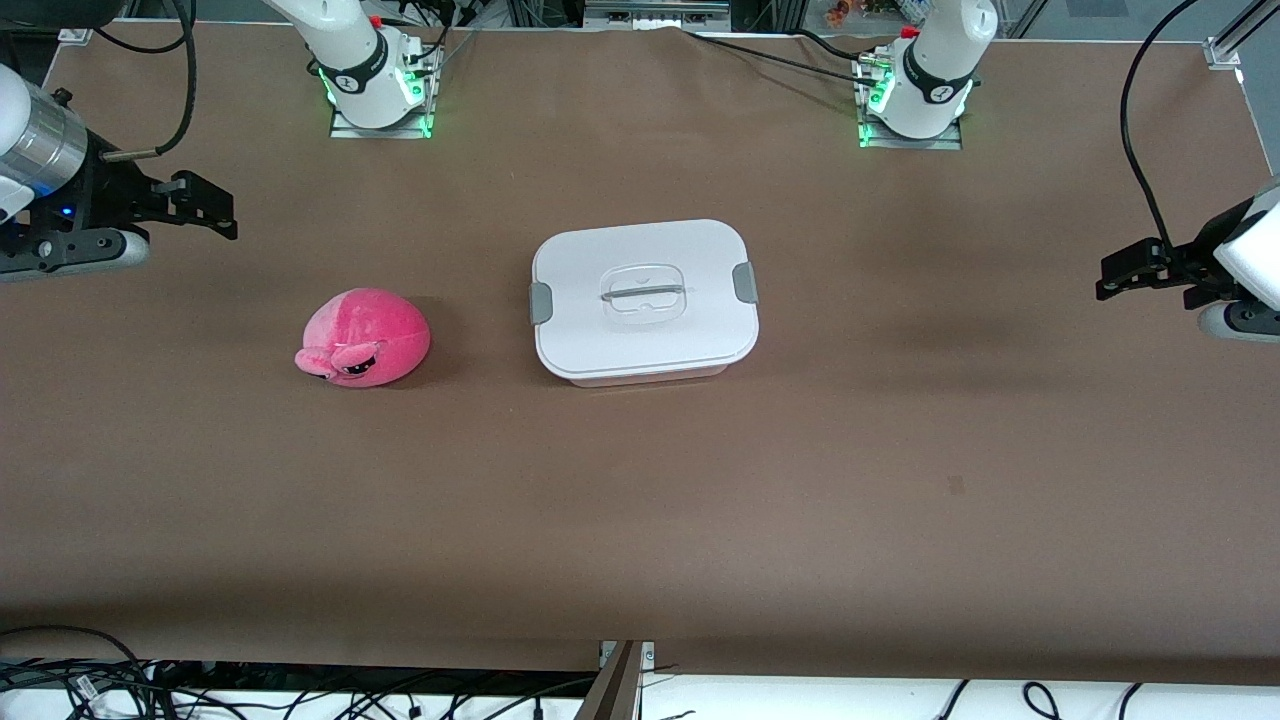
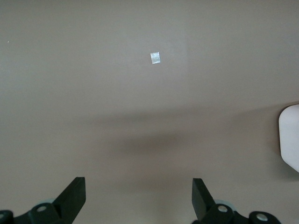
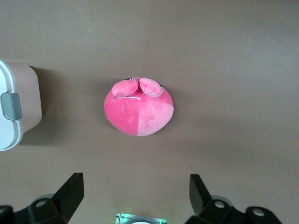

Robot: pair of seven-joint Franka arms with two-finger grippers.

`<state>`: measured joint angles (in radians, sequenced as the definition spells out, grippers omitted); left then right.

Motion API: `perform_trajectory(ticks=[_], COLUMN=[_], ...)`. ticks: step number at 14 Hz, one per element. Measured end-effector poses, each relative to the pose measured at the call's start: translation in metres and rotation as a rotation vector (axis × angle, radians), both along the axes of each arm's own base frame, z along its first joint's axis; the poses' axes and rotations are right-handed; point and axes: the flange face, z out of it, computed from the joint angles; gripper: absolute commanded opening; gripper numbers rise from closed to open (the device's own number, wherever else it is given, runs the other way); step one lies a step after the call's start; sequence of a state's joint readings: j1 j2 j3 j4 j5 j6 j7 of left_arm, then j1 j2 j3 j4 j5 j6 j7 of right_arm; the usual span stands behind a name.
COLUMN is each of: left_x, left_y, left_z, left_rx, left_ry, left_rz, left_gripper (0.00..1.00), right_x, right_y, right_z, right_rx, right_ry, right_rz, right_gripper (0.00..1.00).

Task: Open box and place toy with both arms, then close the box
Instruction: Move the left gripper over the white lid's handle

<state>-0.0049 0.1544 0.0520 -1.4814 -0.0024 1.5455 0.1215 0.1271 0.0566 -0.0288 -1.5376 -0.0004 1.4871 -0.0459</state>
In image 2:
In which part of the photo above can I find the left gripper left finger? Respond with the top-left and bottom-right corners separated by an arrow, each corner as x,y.
0,176 -> 86,224

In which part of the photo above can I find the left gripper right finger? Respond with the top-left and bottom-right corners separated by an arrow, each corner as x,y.
192,178 -> 280,224

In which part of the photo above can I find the white plastic box lid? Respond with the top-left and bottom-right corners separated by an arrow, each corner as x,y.
278,104 -> 299,173

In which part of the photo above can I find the small tape patch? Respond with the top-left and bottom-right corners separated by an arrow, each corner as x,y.
150,51 -> 162,65

